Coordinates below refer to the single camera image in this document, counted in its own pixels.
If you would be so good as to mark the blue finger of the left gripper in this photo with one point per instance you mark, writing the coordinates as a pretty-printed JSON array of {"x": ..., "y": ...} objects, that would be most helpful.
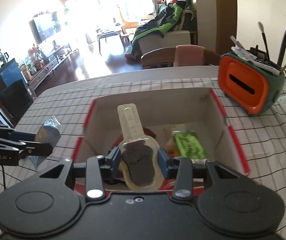
[{"x": 22, "y": 136}]

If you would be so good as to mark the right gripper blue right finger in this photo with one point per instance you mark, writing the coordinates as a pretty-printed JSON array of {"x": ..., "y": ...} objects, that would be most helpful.
[{"x": 165, "y": 163}]

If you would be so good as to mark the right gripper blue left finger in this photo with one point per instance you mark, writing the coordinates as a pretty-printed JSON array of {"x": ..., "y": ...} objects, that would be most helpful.
[{"x": 112, "y": 162}]

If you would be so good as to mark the clear packet dark cookie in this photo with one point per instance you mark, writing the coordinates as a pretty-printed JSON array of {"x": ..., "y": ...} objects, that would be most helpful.
[{"x": 140, "y": 168}]

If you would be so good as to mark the blue cookie packet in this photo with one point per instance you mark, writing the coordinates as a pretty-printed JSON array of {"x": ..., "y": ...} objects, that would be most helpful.
[{"x": 48, "y": 133}]

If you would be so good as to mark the green snack bar packet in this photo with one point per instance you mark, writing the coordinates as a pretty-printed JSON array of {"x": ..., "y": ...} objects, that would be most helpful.
[{"x": 188, "y": 145}]

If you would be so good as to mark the black seat wooden chair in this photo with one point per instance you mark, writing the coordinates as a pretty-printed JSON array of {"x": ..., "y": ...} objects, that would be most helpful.
[{"x": 15, "y": 100}]

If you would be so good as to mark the red cardboard box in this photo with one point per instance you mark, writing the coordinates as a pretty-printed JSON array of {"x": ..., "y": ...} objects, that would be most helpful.
[{"x": 163, "y": 112}]

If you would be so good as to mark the tv cabinet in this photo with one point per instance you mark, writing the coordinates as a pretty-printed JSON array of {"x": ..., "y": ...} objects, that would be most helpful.
[{"x": 52, "y": 61}]

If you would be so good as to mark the wooden chair with pink cloth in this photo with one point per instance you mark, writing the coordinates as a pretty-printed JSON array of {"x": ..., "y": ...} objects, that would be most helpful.
[{"x": 180, "y": 56}]

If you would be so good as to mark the checkered white tablecloth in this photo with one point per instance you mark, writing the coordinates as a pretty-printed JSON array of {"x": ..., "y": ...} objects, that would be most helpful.
[{"x": 262, "y": 137}]

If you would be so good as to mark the orange green tissue holder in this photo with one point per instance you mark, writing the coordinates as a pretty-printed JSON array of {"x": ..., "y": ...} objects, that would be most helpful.
[{"x": 253, "y": 88}]

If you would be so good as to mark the television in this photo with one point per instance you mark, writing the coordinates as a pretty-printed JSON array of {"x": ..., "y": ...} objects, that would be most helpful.
[{"x": 44, "y": 25}]

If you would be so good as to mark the sofa with cream cover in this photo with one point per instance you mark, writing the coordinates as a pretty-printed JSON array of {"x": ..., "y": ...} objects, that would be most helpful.
[{"x": 155, "y": 41}]

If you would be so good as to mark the coffee table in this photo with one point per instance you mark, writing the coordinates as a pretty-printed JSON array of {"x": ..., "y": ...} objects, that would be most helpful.
[{"x": 105, "y": 35}]

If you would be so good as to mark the green black jacket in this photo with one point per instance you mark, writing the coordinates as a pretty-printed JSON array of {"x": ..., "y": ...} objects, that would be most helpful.
[{"x": 164, "y": 22}]

